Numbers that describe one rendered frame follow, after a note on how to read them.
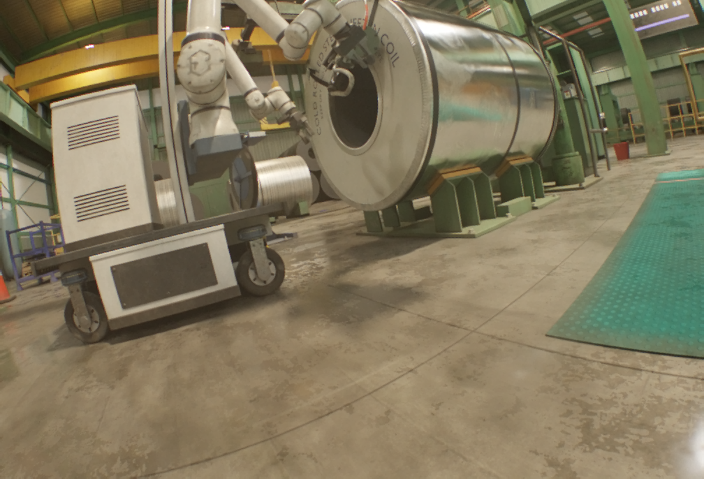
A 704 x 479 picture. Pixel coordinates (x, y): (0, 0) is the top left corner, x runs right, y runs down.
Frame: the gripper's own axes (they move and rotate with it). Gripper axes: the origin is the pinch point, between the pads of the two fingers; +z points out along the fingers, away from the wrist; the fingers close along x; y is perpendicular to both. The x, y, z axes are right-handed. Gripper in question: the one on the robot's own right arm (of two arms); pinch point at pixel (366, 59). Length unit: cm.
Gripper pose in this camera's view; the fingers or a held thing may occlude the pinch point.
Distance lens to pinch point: 133.7
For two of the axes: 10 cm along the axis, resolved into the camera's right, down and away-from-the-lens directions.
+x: -6.3, 7.8, 0.1
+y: -4.7, -3.9, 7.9
